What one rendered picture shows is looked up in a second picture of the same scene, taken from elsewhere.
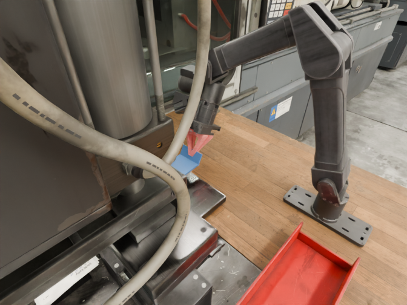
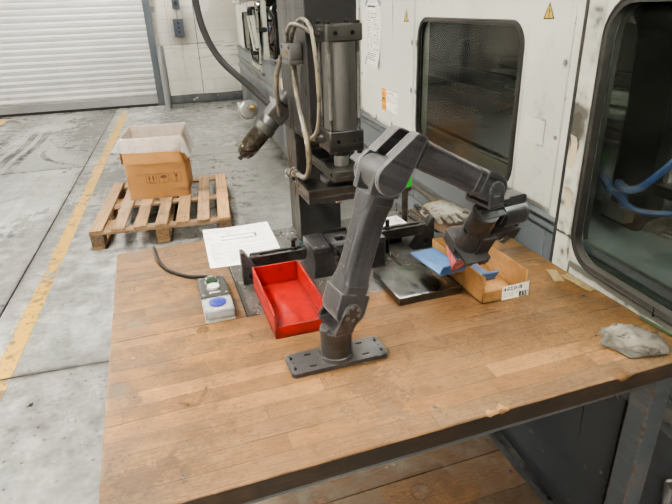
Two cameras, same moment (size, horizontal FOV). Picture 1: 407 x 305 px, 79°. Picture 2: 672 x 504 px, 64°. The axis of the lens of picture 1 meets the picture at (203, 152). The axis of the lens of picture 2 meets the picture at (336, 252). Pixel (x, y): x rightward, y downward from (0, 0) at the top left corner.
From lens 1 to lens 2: 1.38 m
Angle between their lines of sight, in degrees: 94
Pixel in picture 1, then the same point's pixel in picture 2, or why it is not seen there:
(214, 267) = not seen: hidden behind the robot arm
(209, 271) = not seen: hidden behind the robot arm
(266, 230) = not seen: hidden behind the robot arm
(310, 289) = (285, 314)
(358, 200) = (331, 395)
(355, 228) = (302, 362)
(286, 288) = (296, 305)
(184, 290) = (319, 242)
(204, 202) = (399, 286)
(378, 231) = (287, 382)
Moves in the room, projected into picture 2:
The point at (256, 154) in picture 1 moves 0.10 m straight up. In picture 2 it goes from (471, 352) to (475, 310)
